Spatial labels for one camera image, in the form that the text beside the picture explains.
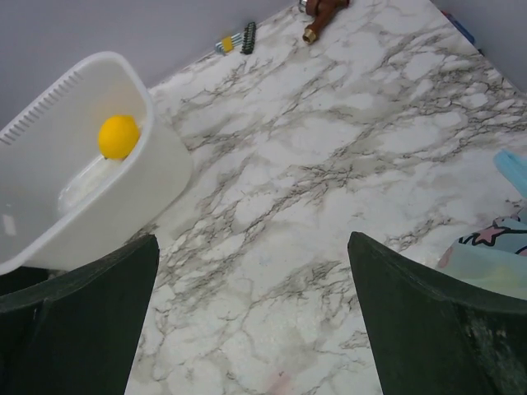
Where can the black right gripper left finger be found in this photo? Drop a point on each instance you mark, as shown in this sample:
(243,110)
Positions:
(76,333)

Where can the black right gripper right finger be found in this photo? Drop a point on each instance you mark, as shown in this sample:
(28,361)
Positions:
(433,334)

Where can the blue printed plastic bag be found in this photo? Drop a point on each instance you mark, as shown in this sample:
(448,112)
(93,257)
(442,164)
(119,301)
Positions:
(493,258)

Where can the yellow fake lemon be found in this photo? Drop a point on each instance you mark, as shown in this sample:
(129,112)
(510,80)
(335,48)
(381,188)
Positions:
(118,136)

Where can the white plastic basin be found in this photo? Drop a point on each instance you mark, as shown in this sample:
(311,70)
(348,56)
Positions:
(62,204)

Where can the yellow hex key set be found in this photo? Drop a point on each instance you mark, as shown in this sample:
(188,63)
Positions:
(228,43)

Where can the brown brass faucet valve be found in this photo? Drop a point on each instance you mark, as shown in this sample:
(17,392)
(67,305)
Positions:
(323,11)

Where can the black screwdriver bit holder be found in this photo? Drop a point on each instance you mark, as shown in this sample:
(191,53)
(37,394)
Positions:
(249,38)

